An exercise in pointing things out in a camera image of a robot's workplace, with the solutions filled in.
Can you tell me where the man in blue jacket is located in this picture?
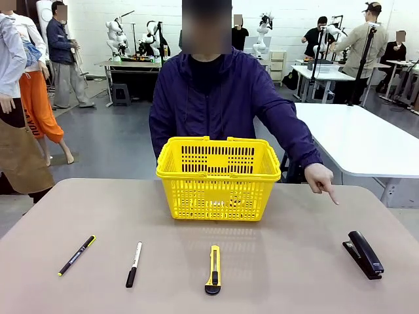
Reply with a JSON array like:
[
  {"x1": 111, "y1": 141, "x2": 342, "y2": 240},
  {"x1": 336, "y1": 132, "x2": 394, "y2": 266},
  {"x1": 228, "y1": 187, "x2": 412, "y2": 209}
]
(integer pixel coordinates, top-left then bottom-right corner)
[{"x1": 46, "y1": 1, "x2": 96, "y2": 109}]

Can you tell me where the person in black t-shirt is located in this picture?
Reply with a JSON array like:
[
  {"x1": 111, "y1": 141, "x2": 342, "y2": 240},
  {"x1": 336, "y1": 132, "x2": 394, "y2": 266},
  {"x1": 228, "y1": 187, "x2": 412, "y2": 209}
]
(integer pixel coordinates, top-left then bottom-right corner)
[{"x1": 301, "y1": 16, "x2": 337, "y2": 60}]

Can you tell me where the grey plastic stool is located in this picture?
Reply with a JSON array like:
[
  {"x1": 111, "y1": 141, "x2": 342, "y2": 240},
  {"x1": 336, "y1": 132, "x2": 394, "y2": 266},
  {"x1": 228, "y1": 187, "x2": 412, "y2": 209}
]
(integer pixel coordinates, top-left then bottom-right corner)
[{"x1": 111, "y1": 83, "x2": 132, "y2": 107}]

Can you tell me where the large white table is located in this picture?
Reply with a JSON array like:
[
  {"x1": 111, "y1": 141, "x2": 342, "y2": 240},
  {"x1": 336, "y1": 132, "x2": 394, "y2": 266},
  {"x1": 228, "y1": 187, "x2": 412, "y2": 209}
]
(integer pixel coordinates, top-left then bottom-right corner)
[{"x1": 293, "y1": 102, "x2": 419, "y2": 209}]

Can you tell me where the mannequin with orange trousers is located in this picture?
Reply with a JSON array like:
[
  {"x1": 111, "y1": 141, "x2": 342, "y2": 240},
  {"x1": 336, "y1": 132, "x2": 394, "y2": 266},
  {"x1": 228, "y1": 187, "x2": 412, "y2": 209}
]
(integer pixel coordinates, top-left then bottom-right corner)
[{"x1": 12, "y1": 12, "x2": 75, "y2": 167}]

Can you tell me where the person in beige coat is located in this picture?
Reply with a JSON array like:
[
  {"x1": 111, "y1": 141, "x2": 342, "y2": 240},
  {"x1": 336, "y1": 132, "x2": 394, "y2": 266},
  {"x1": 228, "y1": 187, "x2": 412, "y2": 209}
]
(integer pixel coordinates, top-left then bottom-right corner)
[{"x1": 330, "y1": 1, "x2": 390, "y2": 105}]

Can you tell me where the small white table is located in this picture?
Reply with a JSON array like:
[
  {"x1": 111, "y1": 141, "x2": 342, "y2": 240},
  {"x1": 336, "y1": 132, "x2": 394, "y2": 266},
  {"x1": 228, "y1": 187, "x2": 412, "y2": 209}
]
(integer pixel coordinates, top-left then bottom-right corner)
[{"x1": 290, "y1": 64, "x2": 356, "y2": 104}]

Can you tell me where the black stapler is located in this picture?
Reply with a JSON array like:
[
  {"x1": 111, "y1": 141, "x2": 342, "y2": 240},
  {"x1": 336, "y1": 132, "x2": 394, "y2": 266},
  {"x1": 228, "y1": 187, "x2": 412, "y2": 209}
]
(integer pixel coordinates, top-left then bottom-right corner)
[{"x1": 342, "y1": 230, "x2": 385, "y2": 281}]

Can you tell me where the white wooden desk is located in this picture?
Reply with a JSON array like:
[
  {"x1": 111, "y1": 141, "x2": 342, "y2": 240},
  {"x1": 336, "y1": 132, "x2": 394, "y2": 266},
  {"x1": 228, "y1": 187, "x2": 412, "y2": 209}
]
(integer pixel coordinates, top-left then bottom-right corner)
[{"x1": 381, "y1": 59, "x2": 419, "y2": 102}]

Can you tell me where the white drawer cabinet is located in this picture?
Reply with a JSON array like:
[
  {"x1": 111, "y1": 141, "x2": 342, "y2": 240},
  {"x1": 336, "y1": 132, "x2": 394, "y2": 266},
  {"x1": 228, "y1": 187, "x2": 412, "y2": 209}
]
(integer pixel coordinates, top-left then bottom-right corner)
[{"x1": 270, "y1": 50, "x2": 287, "y2": 82}]

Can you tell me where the grey robot work table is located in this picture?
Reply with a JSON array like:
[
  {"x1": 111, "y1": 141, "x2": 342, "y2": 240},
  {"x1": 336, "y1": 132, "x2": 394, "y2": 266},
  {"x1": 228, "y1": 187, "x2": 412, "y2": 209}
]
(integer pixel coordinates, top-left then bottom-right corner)
[{"x1": 94, "y1": 60, "x2": 164, "y2": 107}]

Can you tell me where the white robot beside black t-shirt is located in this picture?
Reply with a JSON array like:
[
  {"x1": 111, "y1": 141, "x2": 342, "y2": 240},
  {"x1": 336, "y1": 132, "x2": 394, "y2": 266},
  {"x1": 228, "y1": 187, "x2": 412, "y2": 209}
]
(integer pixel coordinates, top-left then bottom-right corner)
[{"x1": 313, "y1": 23, "x2": 348, "y2": 61}]

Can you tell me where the person's left forearm purple sleeve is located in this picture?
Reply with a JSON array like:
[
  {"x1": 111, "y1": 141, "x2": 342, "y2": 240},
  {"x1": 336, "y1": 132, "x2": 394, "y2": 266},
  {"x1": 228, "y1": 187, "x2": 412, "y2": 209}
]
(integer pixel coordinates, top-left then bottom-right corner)
[{"x1": 280, "y1": 107, "x2": 325, "y2": 171}]

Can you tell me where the mannequin in light blue shirt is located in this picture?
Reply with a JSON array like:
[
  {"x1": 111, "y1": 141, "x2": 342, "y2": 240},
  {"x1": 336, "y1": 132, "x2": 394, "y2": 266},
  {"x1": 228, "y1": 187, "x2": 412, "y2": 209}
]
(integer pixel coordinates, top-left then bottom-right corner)
[{"x1": 0, "y1": 0, "x2": 29, "y2": 128}]

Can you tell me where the black bag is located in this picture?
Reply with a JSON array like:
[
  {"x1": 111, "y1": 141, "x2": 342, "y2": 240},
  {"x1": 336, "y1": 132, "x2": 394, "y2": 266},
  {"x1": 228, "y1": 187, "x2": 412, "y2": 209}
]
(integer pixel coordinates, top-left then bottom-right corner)
[{"x1": 281, "y1": 70, "x2": 299, "y2": 91}]

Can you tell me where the yellow plastic shopping basket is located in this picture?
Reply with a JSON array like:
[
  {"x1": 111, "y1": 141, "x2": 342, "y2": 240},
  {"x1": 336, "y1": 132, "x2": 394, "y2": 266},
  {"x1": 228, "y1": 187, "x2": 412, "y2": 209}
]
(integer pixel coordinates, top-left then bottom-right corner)
[{"x1": 155, "y1": 136, "x2": 282, "y2": 222}]

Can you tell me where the person's left hand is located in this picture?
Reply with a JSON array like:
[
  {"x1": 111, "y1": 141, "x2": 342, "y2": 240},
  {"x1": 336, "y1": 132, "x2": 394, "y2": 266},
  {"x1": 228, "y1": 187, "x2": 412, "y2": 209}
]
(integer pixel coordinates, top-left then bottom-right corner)
[{"x1": 304, "y1": 162, "x2": 340, "y2": 206}]

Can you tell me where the thin black pole stand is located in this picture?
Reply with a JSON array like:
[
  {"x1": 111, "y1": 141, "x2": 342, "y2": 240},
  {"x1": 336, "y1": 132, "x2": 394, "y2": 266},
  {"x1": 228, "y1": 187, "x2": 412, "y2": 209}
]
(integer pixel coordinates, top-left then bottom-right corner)
[{"x1": 310, "y1": 27, "x2": 325, "y2": 99}]

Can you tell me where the tall white standing appliance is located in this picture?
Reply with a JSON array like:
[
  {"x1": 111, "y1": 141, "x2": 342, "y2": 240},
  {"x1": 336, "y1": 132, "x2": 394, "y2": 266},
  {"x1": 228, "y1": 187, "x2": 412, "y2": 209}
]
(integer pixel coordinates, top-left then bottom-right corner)
[{"x1": 35, "y1": 0, "x2": 54, "y2": 50}]

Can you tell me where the seated person in black clothes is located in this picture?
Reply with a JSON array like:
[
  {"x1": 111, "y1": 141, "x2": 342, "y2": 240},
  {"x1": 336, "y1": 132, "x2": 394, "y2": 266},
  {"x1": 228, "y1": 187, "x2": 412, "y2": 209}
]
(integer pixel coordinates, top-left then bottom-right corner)
[{"x1": 376, "y1": 30, "x2": 407, "y2": 94}]

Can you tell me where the yellow black utility knife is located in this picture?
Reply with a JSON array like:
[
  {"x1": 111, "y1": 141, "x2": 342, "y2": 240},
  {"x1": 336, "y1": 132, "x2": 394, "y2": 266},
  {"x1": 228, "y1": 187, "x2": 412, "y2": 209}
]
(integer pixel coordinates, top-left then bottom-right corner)
[{"x1": 204, "y1": 245, "x2": 222, "y2": 295}]

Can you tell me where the brown apron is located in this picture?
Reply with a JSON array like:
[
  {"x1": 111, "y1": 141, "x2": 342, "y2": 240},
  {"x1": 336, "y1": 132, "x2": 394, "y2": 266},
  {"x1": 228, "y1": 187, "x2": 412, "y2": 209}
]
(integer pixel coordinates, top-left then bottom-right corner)
[{"x1": 0, "y1": 117, "x2": 56, "y2": 194}]

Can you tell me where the white marker with black cap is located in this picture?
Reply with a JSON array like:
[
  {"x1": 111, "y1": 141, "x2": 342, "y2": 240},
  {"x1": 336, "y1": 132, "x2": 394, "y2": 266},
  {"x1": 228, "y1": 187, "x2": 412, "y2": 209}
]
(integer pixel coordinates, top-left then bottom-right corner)
[{"x1": 125, "y1": 241, "x2": 143, "y2": 288}]

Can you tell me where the person in black top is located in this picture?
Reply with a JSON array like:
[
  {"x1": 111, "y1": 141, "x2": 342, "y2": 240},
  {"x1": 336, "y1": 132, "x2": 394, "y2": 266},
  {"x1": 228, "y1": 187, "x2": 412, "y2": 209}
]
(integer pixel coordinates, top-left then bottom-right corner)
[{"x1": 231, "y1": 13, "x2": 249, "y2": 52}]

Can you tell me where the seated person in purple jacket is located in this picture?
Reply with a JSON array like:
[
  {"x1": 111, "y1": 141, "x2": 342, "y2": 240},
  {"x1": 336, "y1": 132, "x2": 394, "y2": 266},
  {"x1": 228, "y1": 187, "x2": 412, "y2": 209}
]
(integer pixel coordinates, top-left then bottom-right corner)
[{"x1": 149, "y1": 0, "x2": 325, "y2": 179}]

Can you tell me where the black pen with yellow cap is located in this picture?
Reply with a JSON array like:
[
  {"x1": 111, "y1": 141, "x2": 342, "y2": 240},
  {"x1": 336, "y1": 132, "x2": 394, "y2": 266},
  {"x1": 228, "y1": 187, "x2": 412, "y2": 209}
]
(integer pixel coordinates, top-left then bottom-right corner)
[{"x1": 58, "y1": 234, "x2": 97, "y2": 277}]

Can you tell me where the black tripod stand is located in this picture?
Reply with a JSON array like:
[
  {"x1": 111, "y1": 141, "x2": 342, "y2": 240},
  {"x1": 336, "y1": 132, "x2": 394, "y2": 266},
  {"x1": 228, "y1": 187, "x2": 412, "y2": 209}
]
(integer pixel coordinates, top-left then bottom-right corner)
[{"x1": 347, "y1": 22, "x2": 380, "y2": 107}]

